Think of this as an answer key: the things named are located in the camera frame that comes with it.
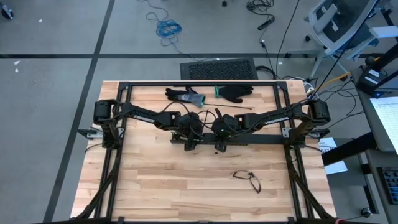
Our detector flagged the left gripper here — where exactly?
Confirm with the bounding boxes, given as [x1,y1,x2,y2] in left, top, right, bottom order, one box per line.
[177,112,205,152]

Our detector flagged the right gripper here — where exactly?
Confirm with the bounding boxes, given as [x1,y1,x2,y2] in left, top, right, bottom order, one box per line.
[211,114,240,153]

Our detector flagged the black slotted cable duct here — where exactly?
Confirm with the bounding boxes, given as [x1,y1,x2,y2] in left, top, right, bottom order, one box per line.
[170,131,249,147]

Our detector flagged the black zip tie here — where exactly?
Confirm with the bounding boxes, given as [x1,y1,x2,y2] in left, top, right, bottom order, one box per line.
[205,103,253,111]

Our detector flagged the black duct cover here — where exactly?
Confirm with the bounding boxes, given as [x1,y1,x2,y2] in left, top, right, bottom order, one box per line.
[198,134,285,145]

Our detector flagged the grey glove green cuff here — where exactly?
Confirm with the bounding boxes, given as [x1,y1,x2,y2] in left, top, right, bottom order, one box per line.
[164,86,206,108]

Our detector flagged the black-framed safety glasses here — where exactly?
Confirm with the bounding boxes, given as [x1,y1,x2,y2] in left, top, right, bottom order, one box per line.
[232,170,262,194]

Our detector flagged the black glove green cuff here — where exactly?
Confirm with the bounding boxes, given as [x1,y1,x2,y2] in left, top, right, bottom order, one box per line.
[214,84,254,104]

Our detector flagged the black perforated metal box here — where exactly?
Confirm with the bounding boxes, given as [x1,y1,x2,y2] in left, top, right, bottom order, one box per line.
[179,58,259,80]

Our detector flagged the white power adapter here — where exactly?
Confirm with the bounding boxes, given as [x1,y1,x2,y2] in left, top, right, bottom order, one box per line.
[303,81,317,100]

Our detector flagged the white paper sheet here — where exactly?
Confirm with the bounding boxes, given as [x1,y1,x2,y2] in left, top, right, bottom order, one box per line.
[317,136,348,175]

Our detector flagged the black floor power strip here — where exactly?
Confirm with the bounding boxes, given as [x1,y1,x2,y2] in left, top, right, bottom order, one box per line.
[257,17,276,31]

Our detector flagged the grey side desk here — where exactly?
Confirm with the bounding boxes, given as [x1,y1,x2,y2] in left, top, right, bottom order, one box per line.
[322,40,398,224]

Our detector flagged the black labelled computer box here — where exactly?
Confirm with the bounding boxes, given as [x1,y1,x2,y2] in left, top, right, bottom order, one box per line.
[355,65,390,96]

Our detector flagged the white-screen laptop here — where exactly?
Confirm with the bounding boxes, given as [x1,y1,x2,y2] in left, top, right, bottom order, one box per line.
[369,96,398,156]

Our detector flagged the grey mesh office chair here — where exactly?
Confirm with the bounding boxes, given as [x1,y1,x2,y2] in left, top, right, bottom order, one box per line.
[287,0,394,80]

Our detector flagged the black keyboard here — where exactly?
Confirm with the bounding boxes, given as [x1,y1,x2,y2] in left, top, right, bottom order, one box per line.
[377,167,398,206]

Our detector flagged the black wheeled floor object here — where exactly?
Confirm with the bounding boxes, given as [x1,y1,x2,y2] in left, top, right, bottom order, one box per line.
[0,2,15,20]

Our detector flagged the black aluminium table frame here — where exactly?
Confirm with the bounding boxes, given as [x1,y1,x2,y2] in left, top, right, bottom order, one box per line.
[73,80,338,224]

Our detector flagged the blue floor cable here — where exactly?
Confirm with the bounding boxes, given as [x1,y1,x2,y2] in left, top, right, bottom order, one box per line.
[136,0,193,60]

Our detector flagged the yellow cable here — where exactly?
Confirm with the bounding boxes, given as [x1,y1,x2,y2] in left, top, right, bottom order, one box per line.
[313,72,352,94]

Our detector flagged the loose black desk cables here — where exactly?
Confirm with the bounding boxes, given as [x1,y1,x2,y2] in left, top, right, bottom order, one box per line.
[306,77,361,125]

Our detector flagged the thin black hanging cable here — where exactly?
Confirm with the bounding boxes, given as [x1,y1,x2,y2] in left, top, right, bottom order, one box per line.
[275,0,302,60]

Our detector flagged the tangled black floor cable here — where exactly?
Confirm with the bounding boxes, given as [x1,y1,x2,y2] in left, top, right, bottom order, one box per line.
[246,0,275,15]

